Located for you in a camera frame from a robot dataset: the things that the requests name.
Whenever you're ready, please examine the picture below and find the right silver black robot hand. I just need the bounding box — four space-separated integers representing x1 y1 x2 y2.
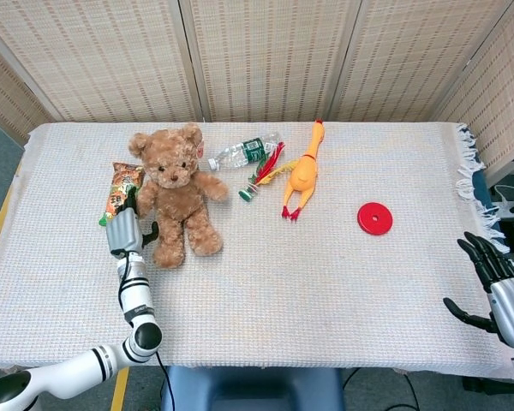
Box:
443 231 514 350

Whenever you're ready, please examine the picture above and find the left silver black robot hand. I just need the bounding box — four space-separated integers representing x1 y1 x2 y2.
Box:
105 186 160 260

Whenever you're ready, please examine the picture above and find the brown teddy bear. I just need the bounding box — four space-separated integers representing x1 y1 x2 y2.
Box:
128 122 230 269

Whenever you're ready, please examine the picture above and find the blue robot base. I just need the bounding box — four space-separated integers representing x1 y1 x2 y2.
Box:
160 366 346 411

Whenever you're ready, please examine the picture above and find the orange snack bag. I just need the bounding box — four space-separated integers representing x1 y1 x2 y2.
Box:
97 161 146 227

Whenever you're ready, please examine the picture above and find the clear plastic water bottle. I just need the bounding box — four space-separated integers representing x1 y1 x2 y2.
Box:
207 131 282 171

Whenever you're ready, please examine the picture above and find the red plastic disc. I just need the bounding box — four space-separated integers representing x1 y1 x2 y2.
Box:
357 201 394 236

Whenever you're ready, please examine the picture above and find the red yellow feather shuttlecock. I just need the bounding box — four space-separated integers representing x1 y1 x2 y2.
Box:
238 142 299 202

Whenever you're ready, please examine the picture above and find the white woven tablecloth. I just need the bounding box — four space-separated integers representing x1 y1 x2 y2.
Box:
0 121 514 381

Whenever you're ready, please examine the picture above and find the yellow rubber chicken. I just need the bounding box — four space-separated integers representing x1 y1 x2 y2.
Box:
281 119 327 222

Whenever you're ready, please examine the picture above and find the woven folding screen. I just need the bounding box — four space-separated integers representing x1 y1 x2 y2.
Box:
0 0 514 172

